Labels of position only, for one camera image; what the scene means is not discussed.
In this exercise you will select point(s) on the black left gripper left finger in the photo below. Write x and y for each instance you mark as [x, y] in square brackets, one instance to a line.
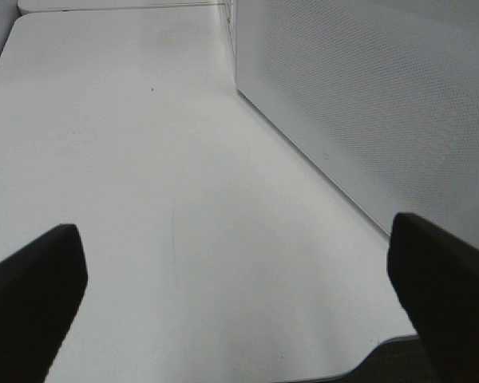
[41, 288]

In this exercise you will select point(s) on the white microwave door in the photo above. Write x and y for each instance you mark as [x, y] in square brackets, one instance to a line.
[382, 96]

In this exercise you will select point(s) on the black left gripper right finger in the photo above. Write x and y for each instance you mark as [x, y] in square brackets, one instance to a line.
[436, 278]

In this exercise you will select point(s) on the white microwave oven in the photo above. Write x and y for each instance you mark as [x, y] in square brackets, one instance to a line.
[230, 18]

